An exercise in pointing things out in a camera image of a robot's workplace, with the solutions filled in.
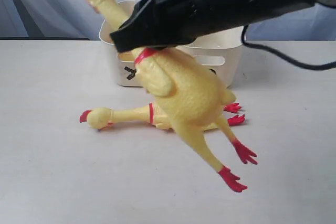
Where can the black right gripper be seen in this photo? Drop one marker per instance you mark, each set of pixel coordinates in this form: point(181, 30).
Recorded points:
point(169, 23)

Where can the whole rubber chicken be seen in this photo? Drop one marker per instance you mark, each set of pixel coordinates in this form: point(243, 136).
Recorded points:
point(188, 99)
point(126, 115)

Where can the cream bin marked X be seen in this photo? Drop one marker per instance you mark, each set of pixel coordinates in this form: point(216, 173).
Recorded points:
point(121, 65)

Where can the cream bin marked O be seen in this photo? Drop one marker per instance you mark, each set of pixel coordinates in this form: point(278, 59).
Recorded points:
point(219, 52)

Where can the blue backdrop cloth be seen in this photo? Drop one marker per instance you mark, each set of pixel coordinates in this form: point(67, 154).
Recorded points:
point(76, 19)

